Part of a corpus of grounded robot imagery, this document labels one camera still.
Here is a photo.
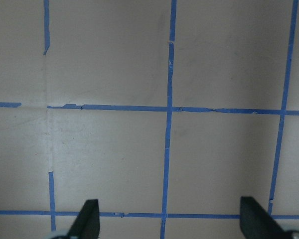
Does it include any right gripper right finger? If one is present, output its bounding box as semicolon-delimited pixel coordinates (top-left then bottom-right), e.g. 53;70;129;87
240;197;289;239

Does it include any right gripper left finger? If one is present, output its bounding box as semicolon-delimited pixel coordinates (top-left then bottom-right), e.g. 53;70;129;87
66;199;100;239

